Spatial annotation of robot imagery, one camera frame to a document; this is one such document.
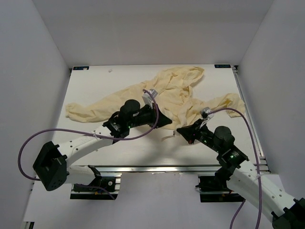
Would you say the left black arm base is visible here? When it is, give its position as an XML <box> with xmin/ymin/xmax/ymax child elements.
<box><xmin>70</xmin><ymin>174</ymin><xmax>121</xmax><ymax>200</ymax></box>

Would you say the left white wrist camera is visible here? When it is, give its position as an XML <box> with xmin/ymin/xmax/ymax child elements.
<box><xmin>142</xmin><ymin>89</ymin><xmax>158</xmax><ymax>108</ymax></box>

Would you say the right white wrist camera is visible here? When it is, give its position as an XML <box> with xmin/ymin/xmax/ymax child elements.
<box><xmin>200</xmin><ymin>107</ymin><xmax>214</xmax><ymax>127</ymax></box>

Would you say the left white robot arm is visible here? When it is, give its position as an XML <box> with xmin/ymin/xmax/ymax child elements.
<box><xmin>33</xmin><ymin>99</ymin><xmax>172</xmax><ymax>191</ymax></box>

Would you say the right blue corner label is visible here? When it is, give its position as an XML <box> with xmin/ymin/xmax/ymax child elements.
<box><xmin>214</xmin><ymin>64</ymin><xmax>231</xmax><ymax>68</ymax></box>

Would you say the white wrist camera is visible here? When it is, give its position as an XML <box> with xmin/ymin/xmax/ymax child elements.
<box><xmin>142</xmin><ymin>89</ymin><xmax>158</xmax><ymax>108</ymax></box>
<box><xmin>200</xmin><ymin>107</ymin><xmax>214</xmax><ymax>127</ymax></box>

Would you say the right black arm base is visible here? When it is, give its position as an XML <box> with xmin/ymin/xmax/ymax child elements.
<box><xmin>195</xmin><ymin>176</ymin><xmax>244</xmax><ymax>203</ymax></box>

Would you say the left blue corner label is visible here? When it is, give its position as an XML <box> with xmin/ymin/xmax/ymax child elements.
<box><xmin>72</xmin><ymin>66</ymin><xmax>89</xmax><ymax>71</ymax></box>

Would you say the purple cable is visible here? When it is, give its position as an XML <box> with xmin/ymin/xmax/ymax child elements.
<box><xmin>202</xmin><ymin>107</ymin><xmax>263</xmax><ymax>229</ymax></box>
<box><xmin>18</xmin><ymin>88</ymin><xmax>160</xmax><ymax>200</ymax></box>

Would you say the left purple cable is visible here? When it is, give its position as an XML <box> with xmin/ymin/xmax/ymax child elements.
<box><xmin>18</xmin><ymin>88</ymin><xmax>160</xmax><ymax>200</ymax></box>

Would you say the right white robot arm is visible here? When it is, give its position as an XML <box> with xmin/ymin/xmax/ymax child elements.
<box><xmin>177</xmin><ymin>119</ymin><xmax>305</xmax><ymax>229</ymax></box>

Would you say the blue corner label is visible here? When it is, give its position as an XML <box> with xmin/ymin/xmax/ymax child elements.
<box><xmin>214</xmin><ymin>64</ymin><xmax>231</xmax><ymax>68</ymax></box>
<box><xmin>72</xmin><ymin>66</ymin><xmax>89</xmax><ymax>71</ymax></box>

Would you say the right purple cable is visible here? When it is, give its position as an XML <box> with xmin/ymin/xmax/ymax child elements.
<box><xmin>202</xmin><ymin>107</ymin><xmax>263</xmax><ymax>229</ymax></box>

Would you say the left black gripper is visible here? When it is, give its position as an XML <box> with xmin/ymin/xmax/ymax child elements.
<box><xmin>127</xmin><ymin>103</ymin><xmax>172</xmax><ymax>129</ymax></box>

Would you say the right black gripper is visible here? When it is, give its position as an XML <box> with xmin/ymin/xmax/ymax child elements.
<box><xmin>177</xmin><ymin>118</ymin><xmax>222</xmax><ymax>154</ymax></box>

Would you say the cream yellow jacket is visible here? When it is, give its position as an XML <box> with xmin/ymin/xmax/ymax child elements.
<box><xmin>65</xmin><ymin>65</ymin><xmax>245</xmax><ymax>130</ymax></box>

